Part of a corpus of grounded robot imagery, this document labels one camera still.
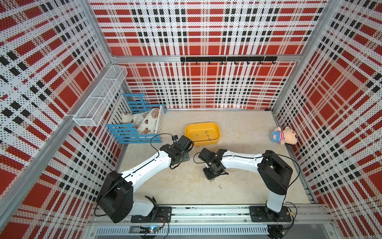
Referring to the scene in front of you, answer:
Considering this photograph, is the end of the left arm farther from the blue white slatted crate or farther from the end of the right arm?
the blue white slatted crate

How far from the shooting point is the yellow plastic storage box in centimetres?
106

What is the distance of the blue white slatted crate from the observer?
98cm

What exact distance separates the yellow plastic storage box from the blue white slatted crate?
0.22 metres

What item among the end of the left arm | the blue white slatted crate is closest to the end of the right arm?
the end of the left arm
